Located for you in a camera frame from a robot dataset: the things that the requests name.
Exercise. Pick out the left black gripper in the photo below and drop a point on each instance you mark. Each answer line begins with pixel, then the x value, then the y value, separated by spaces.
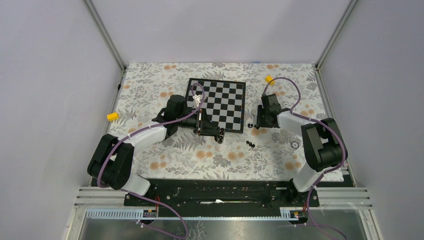
pixel 204 126

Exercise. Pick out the black white checkerboard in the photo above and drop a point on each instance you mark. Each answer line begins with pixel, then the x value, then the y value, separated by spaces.
pixel 224 103

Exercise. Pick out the yellow block right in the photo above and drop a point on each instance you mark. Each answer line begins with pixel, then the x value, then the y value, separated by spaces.
pixel 269 80

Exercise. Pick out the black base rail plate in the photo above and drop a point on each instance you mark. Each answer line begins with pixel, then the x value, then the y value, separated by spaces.
pixel 228 198

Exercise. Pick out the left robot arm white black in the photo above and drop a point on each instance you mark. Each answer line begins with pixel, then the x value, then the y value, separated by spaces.
pixel 111 163

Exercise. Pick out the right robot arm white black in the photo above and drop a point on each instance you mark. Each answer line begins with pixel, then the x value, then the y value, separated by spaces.
pixel 322 146

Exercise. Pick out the floral patterned table mat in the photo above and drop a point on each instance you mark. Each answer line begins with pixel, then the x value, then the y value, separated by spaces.
pixel 247 153

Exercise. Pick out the black earbud pair lower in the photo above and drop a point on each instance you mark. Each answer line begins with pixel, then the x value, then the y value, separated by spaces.
pixel 252 145

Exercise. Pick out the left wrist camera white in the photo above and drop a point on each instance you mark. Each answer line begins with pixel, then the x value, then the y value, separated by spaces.
pixel 198 100

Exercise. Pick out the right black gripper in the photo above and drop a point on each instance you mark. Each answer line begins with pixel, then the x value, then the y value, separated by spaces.
pixel 259 123

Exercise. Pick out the yellow block left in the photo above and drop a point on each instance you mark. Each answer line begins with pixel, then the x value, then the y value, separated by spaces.
pixel 112 116

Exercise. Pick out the yellow block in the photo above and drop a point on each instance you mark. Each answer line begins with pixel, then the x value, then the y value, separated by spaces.
pixel 269 80
pixel 112 116

